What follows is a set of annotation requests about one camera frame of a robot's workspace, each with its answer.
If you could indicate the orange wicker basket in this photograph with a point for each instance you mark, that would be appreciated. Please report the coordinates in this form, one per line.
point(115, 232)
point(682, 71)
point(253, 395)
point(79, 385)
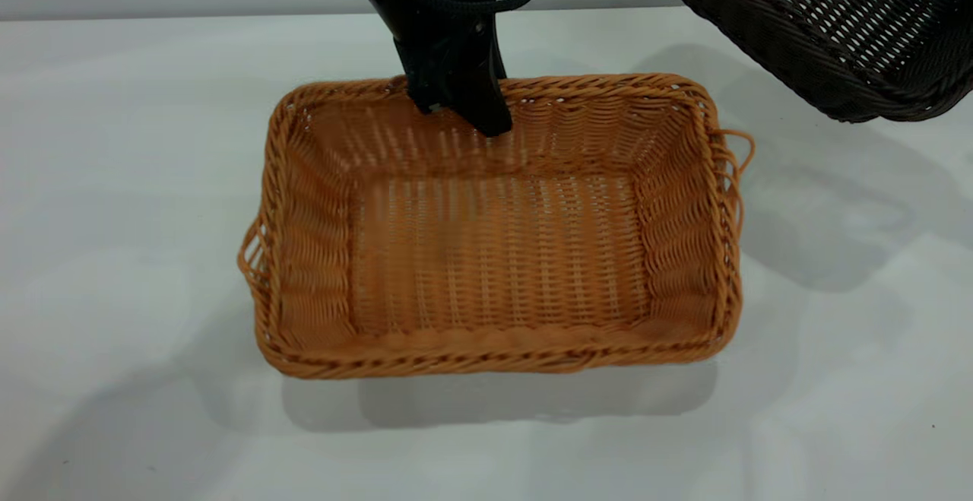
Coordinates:
point(494, 258)

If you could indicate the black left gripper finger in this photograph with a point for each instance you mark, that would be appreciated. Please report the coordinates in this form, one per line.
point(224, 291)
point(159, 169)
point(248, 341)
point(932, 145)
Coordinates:
point(424, 103)
point(486, 113)

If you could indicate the dark brown wicker basket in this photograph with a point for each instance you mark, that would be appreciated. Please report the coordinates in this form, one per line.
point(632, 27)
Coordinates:
point(836, 22)

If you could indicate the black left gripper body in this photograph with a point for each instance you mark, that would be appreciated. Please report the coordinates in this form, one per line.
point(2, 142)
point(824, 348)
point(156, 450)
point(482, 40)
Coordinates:
point(441, 37)

